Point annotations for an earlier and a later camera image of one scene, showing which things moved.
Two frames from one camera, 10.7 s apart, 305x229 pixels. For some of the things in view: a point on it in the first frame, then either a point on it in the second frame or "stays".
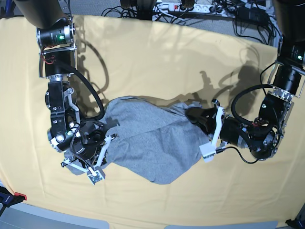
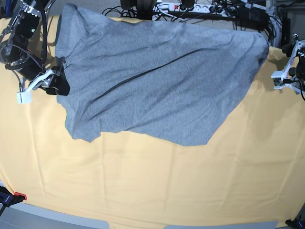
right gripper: [232, 131] -> [300, 71]
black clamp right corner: [298, 223] stays
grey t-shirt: [152, 140] -> [161, 81]
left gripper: [89, 136] -> [31, 69]
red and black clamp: [8, 199] stays
